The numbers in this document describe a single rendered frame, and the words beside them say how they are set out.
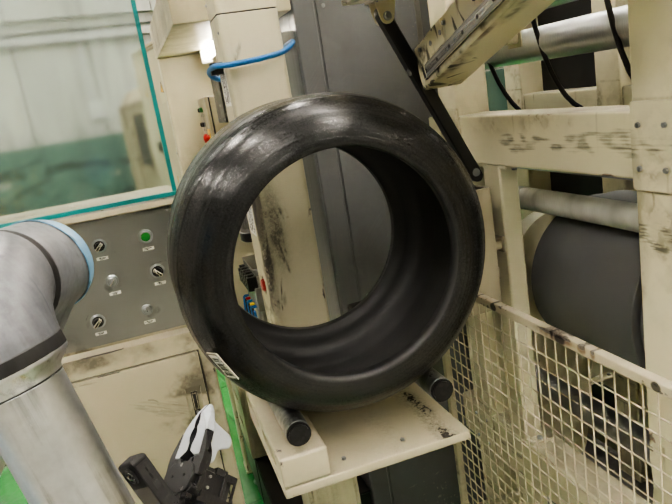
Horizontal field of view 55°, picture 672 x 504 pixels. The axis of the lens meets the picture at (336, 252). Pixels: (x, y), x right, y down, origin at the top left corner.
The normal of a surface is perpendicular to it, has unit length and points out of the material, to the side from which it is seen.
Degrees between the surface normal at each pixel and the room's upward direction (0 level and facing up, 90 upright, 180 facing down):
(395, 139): 81
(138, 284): 90
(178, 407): 90
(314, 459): 90
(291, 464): 90
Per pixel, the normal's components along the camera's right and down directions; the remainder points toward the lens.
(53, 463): 0.36, 0.02
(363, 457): -0.16, -0.96
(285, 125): -0.08, -0.52
